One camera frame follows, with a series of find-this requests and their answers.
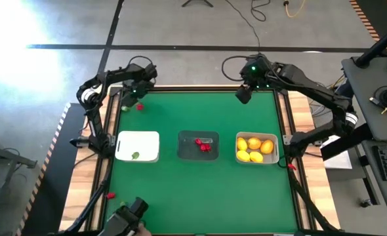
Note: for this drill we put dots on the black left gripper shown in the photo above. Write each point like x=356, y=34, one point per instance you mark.
x=141, y=88

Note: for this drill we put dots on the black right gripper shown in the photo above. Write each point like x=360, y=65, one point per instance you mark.
x=257, y=73

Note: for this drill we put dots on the small green pepper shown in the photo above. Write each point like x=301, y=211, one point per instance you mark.
x=125, y=108
x=123, y=203
x=135, y=155

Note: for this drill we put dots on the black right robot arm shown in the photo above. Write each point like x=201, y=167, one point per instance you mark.
x=315, y=88

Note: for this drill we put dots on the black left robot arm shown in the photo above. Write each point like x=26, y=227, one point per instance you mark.
x=93, y=121

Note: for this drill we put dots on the white plastic basket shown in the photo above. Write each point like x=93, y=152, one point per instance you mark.
x=141, y=142

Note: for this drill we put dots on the black hazard-striped floor mat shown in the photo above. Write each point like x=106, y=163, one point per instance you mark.
x=65, y=131

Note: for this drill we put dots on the clear plastic basket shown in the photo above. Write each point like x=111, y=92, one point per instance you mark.
x=188, y=150

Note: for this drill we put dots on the grey plastic basket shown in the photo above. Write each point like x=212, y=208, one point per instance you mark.
x=273, y=159

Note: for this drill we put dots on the dark round stand base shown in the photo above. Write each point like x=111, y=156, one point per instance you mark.
x=346, y=90

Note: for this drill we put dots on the black tripod foot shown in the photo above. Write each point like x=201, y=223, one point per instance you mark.
x=196, y=2

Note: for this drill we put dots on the red connector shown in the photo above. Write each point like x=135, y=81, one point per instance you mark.
x=292, y=166

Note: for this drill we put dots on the grey desk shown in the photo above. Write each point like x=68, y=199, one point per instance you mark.
x=360, y=98

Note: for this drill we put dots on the green table mat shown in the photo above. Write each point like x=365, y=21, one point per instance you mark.
x=196, y=190

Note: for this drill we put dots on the black beam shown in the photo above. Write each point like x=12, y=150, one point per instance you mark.
x=347, y=144

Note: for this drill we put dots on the black handheld device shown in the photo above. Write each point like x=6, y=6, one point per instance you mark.
x=121, y=219

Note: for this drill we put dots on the orange black hazard tape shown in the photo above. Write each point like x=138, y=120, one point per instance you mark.
x=364, y=19

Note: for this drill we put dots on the white box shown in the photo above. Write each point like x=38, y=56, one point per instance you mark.
x=341, y=162

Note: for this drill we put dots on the black pole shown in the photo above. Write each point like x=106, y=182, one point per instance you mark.
x=377, y=49

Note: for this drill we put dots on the person's hand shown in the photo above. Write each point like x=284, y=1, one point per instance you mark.
x=144, y=231

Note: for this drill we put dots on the grey metal stand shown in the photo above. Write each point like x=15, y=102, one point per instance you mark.
x=3, y=157

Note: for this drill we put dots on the small black floor object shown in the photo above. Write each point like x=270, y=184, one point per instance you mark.
x=366, y=203

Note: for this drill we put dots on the black aluminium table frame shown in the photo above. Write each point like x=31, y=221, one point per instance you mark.
x=196, y=88

